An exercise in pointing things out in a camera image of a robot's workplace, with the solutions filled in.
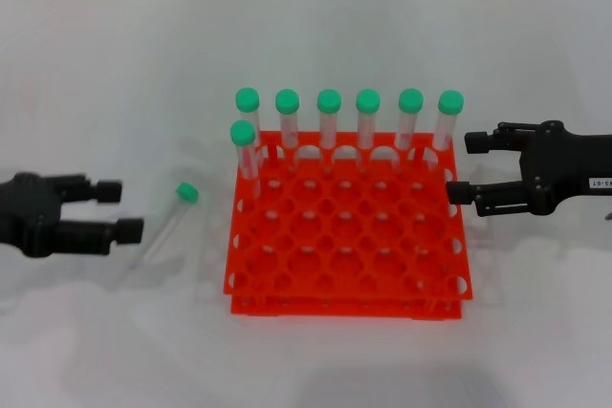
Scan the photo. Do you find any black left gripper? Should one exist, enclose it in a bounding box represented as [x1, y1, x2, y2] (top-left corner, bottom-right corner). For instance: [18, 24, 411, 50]
[0, 171, 145, 262]

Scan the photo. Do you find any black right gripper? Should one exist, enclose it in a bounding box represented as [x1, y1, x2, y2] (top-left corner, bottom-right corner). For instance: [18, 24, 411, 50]
[445, 118, 612, 219]

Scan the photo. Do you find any clear test tube green cap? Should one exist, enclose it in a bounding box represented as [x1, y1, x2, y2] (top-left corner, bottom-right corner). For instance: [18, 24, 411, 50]
[394, 88, 426, 150]
[233, 87, 263, 161]
[127, 181, 200, 273]
[229, 119, 262, 199]
[432, 89, 466, 152]
[274, 88, 301, 149]
[355, 88, 382, 150]
[317, 88, 343, 149]

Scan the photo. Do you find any orange test tube rack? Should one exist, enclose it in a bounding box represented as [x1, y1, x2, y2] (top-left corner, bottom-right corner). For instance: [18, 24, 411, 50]
[223, 130, 474, 321]

